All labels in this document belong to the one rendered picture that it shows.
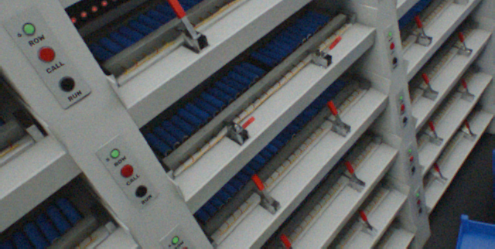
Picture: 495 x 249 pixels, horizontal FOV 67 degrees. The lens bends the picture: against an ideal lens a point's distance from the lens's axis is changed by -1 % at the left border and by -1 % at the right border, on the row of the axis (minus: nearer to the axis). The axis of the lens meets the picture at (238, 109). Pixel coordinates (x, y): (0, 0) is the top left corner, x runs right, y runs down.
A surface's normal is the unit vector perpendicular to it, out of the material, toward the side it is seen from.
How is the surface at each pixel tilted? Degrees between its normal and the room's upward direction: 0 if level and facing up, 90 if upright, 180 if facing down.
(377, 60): 90
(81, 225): 18
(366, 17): 90
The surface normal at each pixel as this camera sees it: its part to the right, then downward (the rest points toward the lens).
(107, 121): 0.64, 0.18
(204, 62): 0.72, 0.42
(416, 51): -0.14, -0.70
